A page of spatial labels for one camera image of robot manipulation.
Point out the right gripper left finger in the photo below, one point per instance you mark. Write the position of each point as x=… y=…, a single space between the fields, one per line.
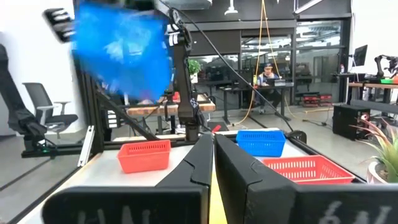
x=174 y=202

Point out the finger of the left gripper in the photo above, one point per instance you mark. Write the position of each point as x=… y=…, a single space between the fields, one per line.
x=62 y=25

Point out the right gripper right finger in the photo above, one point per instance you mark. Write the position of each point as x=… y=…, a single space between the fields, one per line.
x=258 y=199

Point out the red plastic basket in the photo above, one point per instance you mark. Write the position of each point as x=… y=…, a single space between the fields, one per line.
x=311 y=169
x=144 y=157

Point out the blue plastic basket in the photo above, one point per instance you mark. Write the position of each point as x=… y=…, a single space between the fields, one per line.
x=124 y=53
x=261 y=143

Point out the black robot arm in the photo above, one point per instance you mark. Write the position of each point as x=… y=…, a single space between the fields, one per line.
x=379 y=67

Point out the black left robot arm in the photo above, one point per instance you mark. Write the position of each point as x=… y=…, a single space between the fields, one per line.
x=183 y=93

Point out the black office chair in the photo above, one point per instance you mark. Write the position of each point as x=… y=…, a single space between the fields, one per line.
x=40 y=99

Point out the wooden top work table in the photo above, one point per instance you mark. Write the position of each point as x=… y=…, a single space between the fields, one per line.
x=149 y=109

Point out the black office desk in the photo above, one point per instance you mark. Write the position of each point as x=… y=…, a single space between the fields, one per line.
x=245 y=88

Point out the red and black crate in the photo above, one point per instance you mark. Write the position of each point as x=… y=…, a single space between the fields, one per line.
x=325 y=99
x=309 y=100

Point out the black floor cabinet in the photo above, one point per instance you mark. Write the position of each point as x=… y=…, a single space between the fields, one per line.
x=349 y=123

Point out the person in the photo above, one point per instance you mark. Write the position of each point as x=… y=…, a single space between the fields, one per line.
x=267 y=77

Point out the spiky green potted plant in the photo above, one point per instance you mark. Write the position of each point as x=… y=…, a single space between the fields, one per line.
x=387 y=155

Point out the small leafy green plant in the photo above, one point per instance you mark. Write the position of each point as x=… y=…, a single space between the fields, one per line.
x=194 y=67

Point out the wooden top workbench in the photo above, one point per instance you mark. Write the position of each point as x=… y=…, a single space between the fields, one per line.
x=373 y=85

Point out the white pendant lamp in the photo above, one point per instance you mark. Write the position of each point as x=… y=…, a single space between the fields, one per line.
x=231 y=11

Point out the black computer monitor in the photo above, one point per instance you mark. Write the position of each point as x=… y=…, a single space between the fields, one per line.
x=360 y=55

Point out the silver metal rail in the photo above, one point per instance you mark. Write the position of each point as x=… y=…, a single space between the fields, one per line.
x=86 y=146

